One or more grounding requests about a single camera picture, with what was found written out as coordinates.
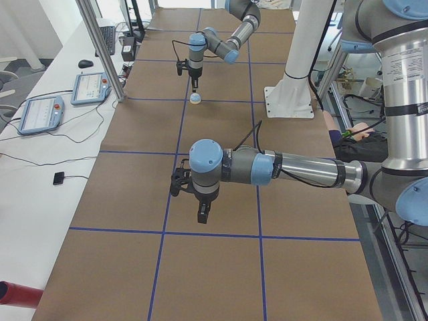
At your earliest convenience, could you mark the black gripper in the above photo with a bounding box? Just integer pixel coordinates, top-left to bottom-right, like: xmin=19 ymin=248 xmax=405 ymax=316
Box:
xmin=188 ymin=66 xmax=203 ymax=93
xmin=195 ymin=190 xmax=219 ymax=223

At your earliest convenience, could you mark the small blue white bell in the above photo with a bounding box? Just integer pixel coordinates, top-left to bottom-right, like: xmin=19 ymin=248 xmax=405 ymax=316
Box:
xmin=189 ymin=92 xmax=201 ymax=104

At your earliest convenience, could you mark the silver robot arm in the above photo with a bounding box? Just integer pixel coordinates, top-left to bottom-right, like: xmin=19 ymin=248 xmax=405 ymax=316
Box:
xmin=177 ymin=1 xmax=261 ymax=93
xmin=170 ymin=1 xmax=427 ymax=226

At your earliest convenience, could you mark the person's hand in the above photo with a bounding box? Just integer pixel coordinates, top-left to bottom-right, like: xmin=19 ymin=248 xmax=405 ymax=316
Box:
xmin=348 ymin=122 xmax=375 ymax=141

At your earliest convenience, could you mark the black power adapter box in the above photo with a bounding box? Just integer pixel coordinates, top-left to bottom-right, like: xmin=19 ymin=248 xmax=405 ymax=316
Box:
xmin=121 ymin=37 xmax=136 ymax=62

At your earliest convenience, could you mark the black keyboard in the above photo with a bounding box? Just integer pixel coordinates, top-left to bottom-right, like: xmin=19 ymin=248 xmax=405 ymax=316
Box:
xmin=100 ymin=25 xmax=116 ymax=56

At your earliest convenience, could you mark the far teach pendant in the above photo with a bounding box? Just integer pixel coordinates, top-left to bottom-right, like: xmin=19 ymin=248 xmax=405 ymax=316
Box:
xmin=70 ymin=72 xmax=111 ymax=106

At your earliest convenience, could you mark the teach pendant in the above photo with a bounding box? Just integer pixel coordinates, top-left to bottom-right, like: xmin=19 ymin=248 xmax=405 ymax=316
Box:
xmin=70 ymin=72 xmax=111 ymax=106
xmin=17 ymin=96 xmax=64 ymax=135

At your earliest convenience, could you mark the black computer mouse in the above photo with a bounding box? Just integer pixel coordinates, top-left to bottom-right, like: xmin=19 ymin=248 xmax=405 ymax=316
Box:
xmin=78 ymin=60 xmax=94 ymax=69

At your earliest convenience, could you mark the small black puck device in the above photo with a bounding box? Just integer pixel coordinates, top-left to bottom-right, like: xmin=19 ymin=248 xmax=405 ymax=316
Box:
xmin=53 ymin=171 xmax=65 ymax=186

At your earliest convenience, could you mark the near teach pendant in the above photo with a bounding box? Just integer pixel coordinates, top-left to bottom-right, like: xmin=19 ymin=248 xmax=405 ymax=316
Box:
xmin=17 ymin=96 xmax=64 ymax=135

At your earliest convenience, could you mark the seated person in black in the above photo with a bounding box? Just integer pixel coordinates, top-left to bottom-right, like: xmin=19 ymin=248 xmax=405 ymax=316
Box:
xmin=323 ymin=111 xmax=389 ymax=163

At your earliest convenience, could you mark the red cylinder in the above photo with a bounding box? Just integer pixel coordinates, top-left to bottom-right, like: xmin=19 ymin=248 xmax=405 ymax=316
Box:
xmin=1 ymin=281 xmax=43 ymax=308

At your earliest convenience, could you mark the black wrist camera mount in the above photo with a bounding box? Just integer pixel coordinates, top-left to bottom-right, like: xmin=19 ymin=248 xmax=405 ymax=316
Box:
xmin=176 ymin=59 xmax=189 ymax=76
xmin=170 ymin=158 xmax=195 ymax=197

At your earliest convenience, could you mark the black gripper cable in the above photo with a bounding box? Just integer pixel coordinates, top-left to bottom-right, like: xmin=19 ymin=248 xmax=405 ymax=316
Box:
xmin=171 ymin=31 xmax=205 ymax=63
xmin=232 ymin=120 xmax=335 ymax=188

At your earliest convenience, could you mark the white pedestal column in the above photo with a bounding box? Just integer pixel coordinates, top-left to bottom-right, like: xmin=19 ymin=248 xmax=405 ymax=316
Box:
xmin=264 ymin=0 xmax=336 ymax=119

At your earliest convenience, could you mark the aluminium frame post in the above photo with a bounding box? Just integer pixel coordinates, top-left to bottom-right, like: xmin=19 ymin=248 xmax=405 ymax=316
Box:
xmin=76 ymin=0 xmax=125 ymax=103

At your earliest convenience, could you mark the green handled tool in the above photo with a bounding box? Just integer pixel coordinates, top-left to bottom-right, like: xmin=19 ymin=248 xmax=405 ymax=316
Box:
xmin=342 ymin=130 xmax=353 ymax=138

